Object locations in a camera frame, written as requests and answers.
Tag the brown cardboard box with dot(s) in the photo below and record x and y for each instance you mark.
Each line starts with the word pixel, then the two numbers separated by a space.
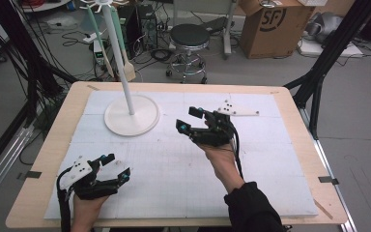
pixel 270 38

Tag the black metal frame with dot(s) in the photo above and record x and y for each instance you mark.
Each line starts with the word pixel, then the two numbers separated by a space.
pixel 14 32
pixel 346 35

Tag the grey bag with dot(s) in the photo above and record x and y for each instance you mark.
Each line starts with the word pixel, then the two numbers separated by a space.
pixel 328 25

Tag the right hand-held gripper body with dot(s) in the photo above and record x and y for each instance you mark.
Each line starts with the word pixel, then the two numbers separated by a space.
pixel 215 135

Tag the black computer tower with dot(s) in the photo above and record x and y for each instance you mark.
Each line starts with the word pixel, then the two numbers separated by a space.
pixel 148 25
pixel 130 32

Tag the black round stool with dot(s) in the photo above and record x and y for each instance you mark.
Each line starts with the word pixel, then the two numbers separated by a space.
pixel 189 34

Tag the white utensil rack stand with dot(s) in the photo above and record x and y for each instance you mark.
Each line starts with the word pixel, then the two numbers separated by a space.
pixel 132 124

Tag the person's left hand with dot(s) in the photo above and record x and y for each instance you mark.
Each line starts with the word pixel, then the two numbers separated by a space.
pixel 87 212

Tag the power supply green display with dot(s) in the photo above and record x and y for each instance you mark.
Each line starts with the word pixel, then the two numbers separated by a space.
pixel 97 56

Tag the black tape strip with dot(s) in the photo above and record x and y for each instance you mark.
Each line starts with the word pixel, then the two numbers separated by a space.
pixel 32 175
pixel 328 180

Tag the white foam mat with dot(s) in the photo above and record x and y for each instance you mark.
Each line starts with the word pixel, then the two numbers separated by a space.
pixel 174 199

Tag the grey metal post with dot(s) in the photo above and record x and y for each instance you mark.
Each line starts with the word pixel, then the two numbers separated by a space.
pixel 228 32

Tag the white power strip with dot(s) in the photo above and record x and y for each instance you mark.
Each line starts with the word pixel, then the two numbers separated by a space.
pixel 88 38

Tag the aluminium rail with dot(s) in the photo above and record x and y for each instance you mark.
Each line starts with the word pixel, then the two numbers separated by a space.
pixel 328 167
pixel 6 161

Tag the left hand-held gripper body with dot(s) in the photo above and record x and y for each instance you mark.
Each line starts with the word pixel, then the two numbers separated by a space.
pixel 87 187

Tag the white flat board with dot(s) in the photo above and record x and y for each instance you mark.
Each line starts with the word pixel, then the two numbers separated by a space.
pixel 312 48

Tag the person's right hand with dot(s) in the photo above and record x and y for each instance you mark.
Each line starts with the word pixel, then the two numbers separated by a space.
pixel 223 164

